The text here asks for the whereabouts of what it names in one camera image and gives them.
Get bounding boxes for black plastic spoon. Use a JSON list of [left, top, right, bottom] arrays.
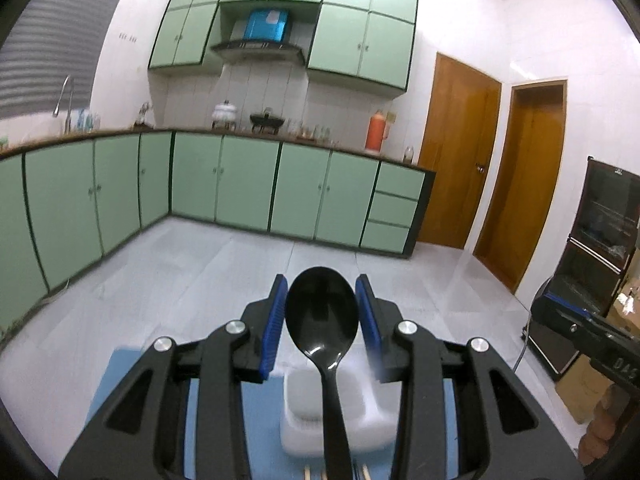
[[285, 266, 359, 479]]

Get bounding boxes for green lower kitchen cabinets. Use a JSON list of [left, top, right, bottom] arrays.
[[1, 130, 435, 336]]

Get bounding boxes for black glass cabinet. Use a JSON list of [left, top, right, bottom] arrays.
[[528, 157, 639, 382]]

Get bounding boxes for blue table mat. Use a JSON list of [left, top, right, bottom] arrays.
[[84, 346, 461, 480]]

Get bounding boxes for white double utensil holder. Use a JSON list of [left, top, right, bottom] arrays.
[[280, 346, 401, 457]]

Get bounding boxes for wooden door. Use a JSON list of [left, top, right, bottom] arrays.
[[474, 79, 567, 292], [418, 53, 502, 248]]

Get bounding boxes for glass jar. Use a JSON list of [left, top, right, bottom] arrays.
[[402, 146, 414, 164]]

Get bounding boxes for orange thermos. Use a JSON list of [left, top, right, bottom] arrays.
[[364, 110, 388, 154]]

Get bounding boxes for chrome faucet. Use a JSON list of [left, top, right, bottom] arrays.
[[52, 74, 76, 136]]

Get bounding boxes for small kettle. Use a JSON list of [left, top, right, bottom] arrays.
[[134, 102, 152, 129]]

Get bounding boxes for white pot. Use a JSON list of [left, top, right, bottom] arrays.
[[212, 100, 238, 131]]

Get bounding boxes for black wok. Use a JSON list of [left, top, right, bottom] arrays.
[[250, 107, 285, 134]]

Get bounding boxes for green upper cabinets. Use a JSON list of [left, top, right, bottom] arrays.
[[148, 0, 419, 98]]

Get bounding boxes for range hood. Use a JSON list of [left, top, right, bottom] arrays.
[[209, 9, 306, 66]]

